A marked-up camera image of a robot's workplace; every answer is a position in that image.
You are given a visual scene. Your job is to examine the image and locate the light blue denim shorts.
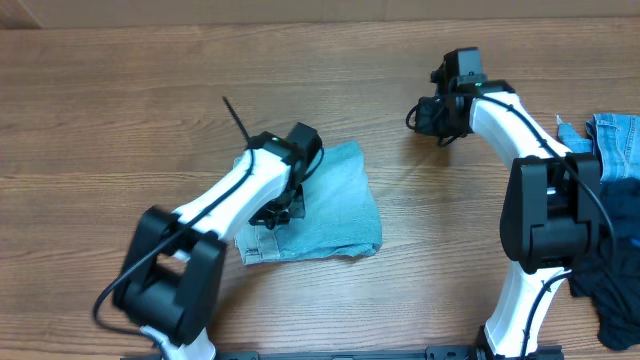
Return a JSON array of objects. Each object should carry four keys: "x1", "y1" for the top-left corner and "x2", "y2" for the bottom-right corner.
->
[{"x1": 235, "y1": 141, "x2": 383, "y2": 265}]

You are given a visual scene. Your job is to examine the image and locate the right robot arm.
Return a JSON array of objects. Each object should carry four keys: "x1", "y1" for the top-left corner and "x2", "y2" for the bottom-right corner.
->
[{"x1": 406, "y1": 47, "x2": 606, "y2": 359}]

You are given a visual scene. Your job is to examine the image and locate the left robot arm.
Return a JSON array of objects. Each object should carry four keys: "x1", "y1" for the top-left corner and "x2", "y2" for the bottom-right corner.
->
[{"x1": 113, "y1": 123, "x2": 323, "y2": 359}]

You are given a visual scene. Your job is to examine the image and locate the blue denim garment pile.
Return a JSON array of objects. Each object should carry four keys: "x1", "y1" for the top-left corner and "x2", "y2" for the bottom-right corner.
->
[{"x1": 556, "y1": 113, "x2": 639, "y2": 183}]

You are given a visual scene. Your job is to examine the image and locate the black garment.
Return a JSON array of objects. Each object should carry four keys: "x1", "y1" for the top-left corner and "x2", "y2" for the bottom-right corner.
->
[{"x1": 569, "y1": 237, "x2": 639, "y2": 351}]

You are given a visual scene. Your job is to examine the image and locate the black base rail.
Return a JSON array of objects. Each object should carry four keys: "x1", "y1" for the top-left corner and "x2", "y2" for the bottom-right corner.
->
[{"x1": 199, "y1": 343, "x2": 564, "y2": 360}]

